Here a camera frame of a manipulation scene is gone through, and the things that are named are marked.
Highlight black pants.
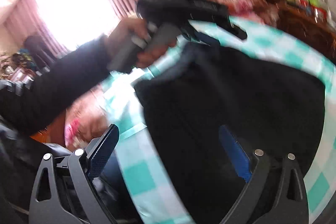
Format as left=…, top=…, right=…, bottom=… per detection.
left=135, top=43, right=325, bottom=223

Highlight black sleeved left forearm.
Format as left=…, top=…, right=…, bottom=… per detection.
left=1, top=37, right=110, bottom=135

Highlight person's left hand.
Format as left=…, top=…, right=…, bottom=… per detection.
left=104, top=18, right=181, bottom=73

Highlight red floral quilt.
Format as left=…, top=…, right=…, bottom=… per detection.
left=208, top=0, right=279, bottom=27

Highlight green white checkered bedsheet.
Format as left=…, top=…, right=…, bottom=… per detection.
left=102, top=17, right=335, bottom=223

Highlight items on nightstand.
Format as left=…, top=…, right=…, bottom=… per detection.
left=286, top=0, right=330, bottom=23

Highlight dark wooden nightstand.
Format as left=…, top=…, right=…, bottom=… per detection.
left=276, top=2, right=335, bottom=64

